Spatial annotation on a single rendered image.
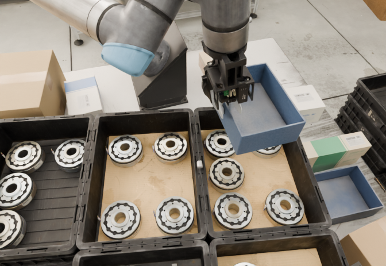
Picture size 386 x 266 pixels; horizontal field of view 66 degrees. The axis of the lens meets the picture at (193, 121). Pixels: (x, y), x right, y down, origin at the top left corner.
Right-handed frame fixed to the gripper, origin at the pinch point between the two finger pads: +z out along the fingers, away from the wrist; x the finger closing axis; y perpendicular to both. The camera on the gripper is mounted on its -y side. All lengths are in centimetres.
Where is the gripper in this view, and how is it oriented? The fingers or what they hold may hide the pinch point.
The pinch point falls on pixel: (224, 106)
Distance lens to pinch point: 67.5
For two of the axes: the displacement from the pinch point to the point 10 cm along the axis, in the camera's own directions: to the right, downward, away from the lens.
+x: 9.6, -2.6, 0.7
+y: 2.5, 7.6, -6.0
